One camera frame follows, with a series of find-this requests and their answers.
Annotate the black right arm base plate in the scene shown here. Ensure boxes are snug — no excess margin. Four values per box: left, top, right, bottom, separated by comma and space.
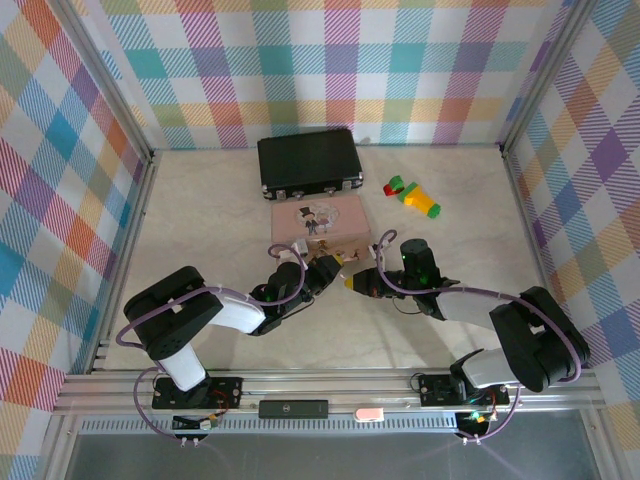
417, 372, 511, 407

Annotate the grey metal sheet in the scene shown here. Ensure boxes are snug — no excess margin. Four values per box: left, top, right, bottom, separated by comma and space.
62, 432, 601, 480

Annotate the aluminium mounting rail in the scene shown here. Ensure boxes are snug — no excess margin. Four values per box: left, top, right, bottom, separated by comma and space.
52, 369, 601, 417

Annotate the aluminium frame post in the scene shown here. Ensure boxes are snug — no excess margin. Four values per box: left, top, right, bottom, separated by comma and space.
58, 0, 156, 160
498, 0, 599, 151

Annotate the yellow toy block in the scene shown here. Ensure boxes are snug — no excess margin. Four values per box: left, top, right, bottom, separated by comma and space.
403, 189, 434, 213

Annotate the black hard case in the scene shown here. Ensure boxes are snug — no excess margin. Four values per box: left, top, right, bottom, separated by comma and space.
257, 128, 365, 202

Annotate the perforated metal strip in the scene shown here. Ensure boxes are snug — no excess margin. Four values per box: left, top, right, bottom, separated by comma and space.
79, 417, 464, 436

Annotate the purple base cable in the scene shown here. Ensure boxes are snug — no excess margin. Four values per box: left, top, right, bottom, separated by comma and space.
459, 387, 524, 445
133, 367, 184, 442

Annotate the black bar device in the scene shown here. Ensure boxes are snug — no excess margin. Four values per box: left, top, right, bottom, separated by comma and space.
258, 399, 330, 420

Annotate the small connector board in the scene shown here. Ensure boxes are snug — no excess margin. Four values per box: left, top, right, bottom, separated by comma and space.
457, 408, 496, 434
172, 412, 222, 432

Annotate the aluminium side rail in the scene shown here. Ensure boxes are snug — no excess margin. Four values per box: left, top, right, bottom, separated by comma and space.
501, 144, 601, 374
87, 149, 162, 374

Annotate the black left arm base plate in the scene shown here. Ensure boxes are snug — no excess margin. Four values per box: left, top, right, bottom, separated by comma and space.
152, 375, 245, 411

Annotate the checked cloth backdrop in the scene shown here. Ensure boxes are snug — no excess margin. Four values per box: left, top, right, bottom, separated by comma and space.
0, 0, 146, 456
79, 0, 576, 150
509, 0, 640, 451

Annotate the pink box with cartoon couple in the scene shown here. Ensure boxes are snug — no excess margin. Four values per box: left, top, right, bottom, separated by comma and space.
269, 194, 374, 262

